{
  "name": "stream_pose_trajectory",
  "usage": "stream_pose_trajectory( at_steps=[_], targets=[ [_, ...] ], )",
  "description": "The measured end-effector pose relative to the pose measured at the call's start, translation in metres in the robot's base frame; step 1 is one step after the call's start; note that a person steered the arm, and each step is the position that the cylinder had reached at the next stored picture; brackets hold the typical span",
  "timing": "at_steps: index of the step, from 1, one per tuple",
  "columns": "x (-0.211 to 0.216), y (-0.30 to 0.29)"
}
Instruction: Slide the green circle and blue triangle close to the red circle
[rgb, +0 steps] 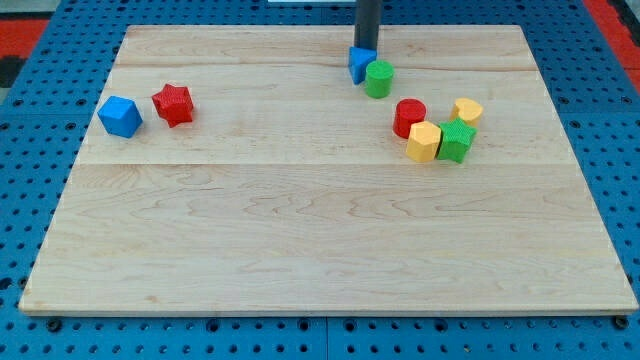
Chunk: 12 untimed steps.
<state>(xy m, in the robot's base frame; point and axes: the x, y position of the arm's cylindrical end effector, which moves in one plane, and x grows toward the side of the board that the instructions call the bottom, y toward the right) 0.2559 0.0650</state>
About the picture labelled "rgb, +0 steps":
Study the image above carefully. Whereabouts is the green cylinder block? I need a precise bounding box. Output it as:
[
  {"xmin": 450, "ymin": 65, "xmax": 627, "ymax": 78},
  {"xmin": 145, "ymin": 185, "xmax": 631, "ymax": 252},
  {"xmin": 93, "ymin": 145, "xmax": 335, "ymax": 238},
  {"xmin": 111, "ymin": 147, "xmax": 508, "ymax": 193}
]
[{"xmin": 365, "ymin": 60, "xmax": 395, "ymax": 99}]

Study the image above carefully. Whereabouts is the blue triangle block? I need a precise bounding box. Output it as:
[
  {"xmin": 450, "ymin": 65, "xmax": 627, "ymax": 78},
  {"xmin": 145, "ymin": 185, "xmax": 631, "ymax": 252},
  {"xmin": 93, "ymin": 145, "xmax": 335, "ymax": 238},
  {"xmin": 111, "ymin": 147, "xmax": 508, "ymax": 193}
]
[{"xmin": 348, "ymin": 46, "xmax": 377, "ymax": 85}]

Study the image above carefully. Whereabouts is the light wooden board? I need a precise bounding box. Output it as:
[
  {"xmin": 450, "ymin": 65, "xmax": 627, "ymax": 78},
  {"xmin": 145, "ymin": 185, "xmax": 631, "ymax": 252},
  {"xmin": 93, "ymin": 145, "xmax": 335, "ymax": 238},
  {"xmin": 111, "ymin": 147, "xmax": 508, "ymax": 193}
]
[{"xmin": 19, "ymin": 25, "xmax": 638, "ymax": 317}]

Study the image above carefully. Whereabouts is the red cylinder block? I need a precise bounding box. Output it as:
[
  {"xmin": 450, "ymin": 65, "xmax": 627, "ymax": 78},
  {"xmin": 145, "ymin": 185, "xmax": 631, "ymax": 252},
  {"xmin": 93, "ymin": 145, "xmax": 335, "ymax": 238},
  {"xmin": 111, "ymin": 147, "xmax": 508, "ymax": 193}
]
[{"xmin": 393, "ymin": 98, "xmax": 427, "ymax": 139}]

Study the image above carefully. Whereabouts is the yellow hexagon block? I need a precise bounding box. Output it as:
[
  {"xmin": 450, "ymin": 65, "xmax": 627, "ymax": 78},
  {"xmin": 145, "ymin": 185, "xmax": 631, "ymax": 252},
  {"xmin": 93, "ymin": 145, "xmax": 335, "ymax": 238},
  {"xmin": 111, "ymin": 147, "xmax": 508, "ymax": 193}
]
[{"xmin": 405, "ymin": 121, "xmax": 442, "ymax": 162}]

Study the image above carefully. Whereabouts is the green star block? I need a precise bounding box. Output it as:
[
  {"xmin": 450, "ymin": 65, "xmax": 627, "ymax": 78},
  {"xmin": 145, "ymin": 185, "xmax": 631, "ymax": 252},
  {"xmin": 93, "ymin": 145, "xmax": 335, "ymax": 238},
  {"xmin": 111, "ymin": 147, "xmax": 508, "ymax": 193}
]
[{"xmin": 437, "ymin": 118, "xmax": 477, "ymax": 163}]

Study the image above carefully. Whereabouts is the yellow heart block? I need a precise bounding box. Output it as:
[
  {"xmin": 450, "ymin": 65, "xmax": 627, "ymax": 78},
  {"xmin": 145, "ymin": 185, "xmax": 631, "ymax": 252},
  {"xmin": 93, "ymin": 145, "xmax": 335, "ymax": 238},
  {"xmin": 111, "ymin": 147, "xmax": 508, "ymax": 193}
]
[{"xmin": 449, "ymin": 97, "xmax": 484, "ymax": 127}]

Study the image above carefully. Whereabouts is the red star block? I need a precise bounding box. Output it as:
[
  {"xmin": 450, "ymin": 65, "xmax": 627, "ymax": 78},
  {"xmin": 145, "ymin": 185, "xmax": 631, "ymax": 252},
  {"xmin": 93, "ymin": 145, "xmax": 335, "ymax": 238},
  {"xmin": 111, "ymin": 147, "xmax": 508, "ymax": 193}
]
[{"xmin": 151, "ymin": 84, "xmax": 194, "ymax": 128}]

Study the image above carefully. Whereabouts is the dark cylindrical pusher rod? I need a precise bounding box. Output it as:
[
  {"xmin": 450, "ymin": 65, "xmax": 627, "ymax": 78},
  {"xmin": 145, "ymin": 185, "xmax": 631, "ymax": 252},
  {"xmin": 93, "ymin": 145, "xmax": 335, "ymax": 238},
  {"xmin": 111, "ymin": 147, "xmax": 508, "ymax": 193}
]
[{"xmin": 354, "ymin": 0, "xmax": 382, "ymax": 50}]

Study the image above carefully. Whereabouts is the blue cube block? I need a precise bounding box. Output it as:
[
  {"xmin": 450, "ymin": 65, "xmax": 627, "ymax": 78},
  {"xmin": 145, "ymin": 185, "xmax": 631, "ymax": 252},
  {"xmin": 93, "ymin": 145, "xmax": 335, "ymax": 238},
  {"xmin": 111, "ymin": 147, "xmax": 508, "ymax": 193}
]
[{"xmin": 97, "ymin": 96, "xmax": 143, "ymax": 138}]

